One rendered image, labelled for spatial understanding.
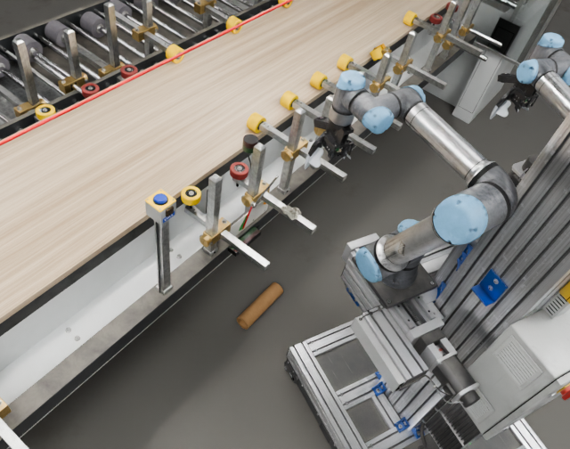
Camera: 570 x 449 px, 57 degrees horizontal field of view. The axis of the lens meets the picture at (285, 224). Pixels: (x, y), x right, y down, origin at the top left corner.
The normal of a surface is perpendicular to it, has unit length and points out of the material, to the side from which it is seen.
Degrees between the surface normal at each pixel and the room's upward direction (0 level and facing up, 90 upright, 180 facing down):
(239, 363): 0
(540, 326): 0
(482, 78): 90
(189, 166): 0
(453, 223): 83
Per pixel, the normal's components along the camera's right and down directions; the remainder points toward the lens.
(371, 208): 0.15, -0.63
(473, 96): -0.61, 0.55
